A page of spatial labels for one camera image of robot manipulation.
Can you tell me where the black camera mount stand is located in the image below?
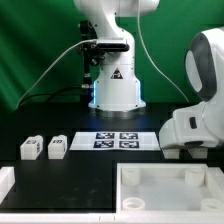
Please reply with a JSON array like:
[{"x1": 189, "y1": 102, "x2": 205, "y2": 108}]
[{"x1": 78, "y1": 20, "x2": 99, "y2": 105}]

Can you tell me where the black cable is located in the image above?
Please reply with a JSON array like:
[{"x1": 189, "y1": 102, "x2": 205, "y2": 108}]
[{"x1": 19, "y1": 86, "x2": 84, "y2": 107}]

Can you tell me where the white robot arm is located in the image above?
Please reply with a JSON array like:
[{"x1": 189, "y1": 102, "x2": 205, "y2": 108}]
[{"x1": 73, "y1": 0, "x2": 224, "y2": 149}]

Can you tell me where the white obstacle bar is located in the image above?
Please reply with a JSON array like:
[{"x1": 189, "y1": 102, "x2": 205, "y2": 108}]
[
  {"x1": 0, "y1": 213, "x2": 116, "y2": 224},
  {"x1": 0, "y1": 167, "x2": 15, "y2": 204}
]

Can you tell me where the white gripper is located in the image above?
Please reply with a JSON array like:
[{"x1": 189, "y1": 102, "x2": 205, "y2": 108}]
[{"x1": 159, "y1": 102, "x2": 224, "y2": 149}]

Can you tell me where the white left obstacle bar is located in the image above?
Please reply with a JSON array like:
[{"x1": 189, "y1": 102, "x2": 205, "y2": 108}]
[{"x1": 0, "y1": 167, "x2": 15, "y2": 204}]

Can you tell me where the paper sheet with tags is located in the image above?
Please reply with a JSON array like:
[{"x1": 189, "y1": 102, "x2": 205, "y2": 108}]
[{"x1": 70, "y1": 132, "x2": 160, "y2": 151}]

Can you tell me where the white cable right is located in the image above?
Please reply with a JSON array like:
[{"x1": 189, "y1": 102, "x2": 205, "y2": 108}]
[{"x1": 136, "y1": 0, "x2": 190, "y2": 103}]

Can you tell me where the white square tabletop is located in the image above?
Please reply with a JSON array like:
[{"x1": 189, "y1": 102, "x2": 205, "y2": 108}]
[{"x1": 116, "y1": 163, "x2": 224, "y2": 224}]

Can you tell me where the white camera cable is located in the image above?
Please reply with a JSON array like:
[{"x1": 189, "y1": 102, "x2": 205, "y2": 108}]
[{"x1": 15, "y1": 38, "x2": 98, "y2": 110}]

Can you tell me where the white front obstacle bar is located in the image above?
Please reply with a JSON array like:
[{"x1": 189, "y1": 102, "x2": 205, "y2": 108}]
[{"x1": 0, "y1": 213, "x2": 116, "y2": 224}]

